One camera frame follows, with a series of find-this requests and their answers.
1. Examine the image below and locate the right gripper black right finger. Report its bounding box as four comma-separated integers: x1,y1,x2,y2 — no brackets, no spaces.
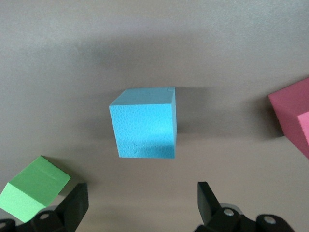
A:
195,181,298,232

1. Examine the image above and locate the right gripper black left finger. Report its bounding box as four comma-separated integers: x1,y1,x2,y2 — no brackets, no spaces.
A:
0,182,89,232

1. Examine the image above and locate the green foam cube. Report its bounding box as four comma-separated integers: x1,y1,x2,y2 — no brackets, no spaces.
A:
0,155,71,223

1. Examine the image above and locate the red foam cube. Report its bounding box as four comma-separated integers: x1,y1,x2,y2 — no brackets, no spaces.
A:
268,77,309,160

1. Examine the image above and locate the blue foam cube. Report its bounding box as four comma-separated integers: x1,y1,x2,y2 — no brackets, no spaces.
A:
109,86,179,160

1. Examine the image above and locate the brown paper table cover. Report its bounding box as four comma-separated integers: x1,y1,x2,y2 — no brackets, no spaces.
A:
0,0,309,232

